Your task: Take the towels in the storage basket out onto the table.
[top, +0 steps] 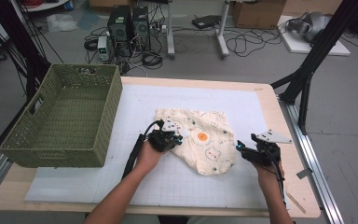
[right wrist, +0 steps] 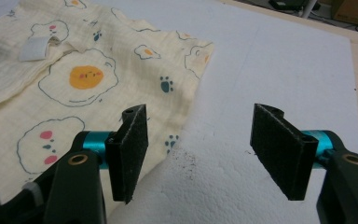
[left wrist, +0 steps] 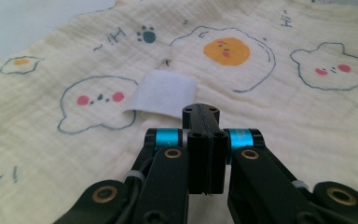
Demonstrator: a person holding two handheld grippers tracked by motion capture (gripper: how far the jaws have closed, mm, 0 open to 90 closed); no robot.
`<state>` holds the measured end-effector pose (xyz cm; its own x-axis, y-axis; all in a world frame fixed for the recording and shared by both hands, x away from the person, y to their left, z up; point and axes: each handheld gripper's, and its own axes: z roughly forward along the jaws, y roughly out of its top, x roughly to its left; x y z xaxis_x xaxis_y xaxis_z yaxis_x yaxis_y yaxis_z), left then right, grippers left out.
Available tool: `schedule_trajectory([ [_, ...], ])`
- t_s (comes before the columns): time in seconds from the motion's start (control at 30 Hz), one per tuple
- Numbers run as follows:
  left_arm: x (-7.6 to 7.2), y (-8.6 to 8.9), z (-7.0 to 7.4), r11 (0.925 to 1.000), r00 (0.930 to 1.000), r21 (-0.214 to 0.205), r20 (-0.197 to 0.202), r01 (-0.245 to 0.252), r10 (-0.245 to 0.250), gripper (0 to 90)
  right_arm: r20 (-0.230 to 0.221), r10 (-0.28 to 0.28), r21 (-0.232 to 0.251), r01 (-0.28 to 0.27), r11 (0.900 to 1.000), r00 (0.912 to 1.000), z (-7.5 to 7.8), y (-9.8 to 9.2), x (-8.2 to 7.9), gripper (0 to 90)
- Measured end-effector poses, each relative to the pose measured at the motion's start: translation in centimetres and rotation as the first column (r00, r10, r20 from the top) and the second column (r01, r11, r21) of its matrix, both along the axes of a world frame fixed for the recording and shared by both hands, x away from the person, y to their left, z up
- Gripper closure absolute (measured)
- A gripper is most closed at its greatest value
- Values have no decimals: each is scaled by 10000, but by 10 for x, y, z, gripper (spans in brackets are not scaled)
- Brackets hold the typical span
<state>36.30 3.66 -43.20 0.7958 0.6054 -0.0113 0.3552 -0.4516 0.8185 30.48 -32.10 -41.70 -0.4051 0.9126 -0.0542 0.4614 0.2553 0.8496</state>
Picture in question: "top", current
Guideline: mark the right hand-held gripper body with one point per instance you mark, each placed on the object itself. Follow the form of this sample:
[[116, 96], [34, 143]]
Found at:
[[265, 154]]

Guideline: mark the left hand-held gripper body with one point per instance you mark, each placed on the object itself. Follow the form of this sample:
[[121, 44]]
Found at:
[[161, 140]]

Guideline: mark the cream printed cloth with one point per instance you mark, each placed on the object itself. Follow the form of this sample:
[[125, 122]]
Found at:
[[208, 146]]

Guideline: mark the green woven basket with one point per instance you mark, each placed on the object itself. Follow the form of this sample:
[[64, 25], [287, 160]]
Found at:
[[74, 93]]

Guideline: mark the person's left hand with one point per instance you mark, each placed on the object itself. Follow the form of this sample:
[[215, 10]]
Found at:
[[147, 158]]

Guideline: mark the person's right hand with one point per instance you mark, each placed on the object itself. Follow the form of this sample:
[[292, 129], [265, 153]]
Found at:
[[270, 177]]

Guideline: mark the white grid mat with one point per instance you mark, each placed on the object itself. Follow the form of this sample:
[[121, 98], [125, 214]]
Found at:
[[183, 96]]

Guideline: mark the thin wooden stick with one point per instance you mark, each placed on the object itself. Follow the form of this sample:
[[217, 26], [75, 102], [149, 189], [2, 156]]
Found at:
[[297, 203]]

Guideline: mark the white floor board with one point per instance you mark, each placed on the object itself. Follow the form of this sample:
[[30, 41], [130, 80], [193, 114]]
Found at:
[[298, 46]]

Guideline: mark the white desk leg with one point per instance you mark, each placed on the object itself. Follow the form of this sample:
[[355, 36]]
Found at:
[[170, 31], [222, 34]]

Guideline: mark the white power supply box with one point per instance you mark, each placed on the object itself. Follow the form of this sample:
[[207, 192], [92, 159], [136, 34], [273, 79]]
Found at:
[[103, 48]]

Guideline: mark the slim black computer tower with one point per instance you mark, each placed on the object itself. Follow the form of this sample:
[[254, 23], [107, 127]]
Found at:
[[141, 29]]

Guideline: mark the large black computer tower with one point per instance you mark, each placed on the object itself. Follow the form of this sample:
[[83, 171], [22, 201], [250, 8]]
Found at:
[[119, 31]]

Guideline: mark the flat black device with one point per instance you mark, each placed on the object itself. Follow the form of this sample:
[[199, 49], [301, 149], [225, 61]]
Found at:
[[205, 21]]

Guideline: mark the brown cardboard box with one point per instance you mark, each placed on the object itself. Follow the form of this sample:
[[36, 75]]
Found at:
[[258, 14]]

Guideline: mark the grey headset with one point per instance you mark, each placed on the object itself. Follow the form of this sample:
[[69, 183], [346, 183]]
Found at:
[[310, 25]]

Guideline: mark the clear plastic bag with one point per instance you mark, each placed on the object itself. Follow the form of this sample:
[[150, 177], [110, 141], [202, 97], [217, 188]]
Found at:
[[61, 22]]

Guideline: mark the small grey bracket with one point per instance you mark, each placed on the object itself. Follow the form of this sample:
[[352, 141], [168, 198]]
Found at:
[[304, 173]]

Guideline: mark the aluminium rail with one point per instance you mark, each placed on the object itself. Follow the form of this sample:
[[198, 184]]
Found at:
[[317, 174]]

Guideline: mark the black metal frame stand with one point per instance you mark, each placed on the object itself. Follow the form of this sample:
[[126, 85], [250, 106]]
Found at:
[[317, 53]]

